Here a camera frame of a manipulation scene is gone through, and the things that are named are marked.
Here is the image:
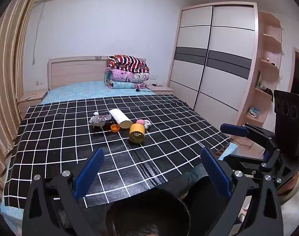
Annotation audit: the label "white air conditioner pipe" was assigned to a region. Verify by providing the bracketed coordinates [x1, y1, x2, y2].
[33, 0, 45, 65]

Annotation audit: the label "pink folded blanket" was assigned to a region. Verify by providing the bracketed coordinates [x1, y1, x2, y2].
[105, 68, 150, 83]

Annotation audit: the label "black round bin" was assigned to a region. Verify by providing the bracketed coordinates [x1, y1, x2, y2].
[105, 189, 191, 236]

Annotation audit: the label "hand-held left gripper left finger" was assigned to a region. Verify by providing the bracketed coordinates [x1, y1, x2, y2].
[22, 147, 108, 236]

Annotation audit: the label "sliding door wardrobe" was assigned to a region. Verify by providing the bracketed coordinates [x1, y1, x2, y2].
[167, 2, 258, 126]

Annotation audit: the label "dark items on shelf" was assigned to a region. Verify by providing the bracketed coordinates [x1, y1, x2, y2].
[258, 85, 273, 101]

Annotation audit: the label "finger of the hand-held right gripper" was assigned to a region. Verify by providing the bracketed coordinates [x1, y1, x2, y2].
[222, 149, 283, 177]
[220, 122, 278, 150]

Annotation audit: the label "light wooden headboard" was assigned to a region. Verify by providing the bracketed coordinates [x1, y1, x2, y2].
[48, 56, 146, 90]

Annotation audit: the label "white cardboard tube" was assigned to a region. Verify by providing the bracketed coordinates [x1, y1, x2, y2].
[109, 109, 133, 129]

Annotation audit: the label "beige striped curtain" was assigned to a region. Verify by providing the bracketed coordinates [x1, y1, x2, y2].
[0, 0, 42, 202]

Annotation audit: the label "person's right forearm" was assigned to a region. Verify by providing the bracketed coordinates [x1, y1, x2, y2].
[279, 170, 299, 202]

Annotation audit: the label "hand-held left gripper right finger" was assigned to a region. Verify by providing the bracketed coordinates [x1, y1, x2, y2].
[201, 147, 284, 236]

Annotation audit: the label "striped folded blanket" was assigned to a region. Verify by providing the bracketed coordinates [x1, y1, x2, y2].
[107, 54, 150, 74]

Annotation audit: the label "light blue folded blanket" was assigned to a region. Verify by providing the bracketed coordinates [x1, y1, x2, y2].
[108, 80, 147, 89]

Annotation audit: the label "black white grid cloth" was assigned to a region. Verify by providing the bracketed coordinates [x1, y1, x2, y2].
[3, 94, 232, 208]

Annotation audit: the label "yellow tape roll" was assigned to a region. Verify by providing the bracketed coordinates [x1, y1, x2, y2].
[129, 123, 145, 144]

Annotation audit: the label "light wooden nightstand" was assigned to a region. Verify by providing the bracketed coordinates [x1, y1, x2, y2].
[147, 85, 174, 95]
[18, 90, 49, 118]

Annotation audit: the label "wooden corner shelf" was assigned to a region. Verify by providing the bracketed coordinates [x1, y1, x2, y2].
[237, 11, 283, 148]

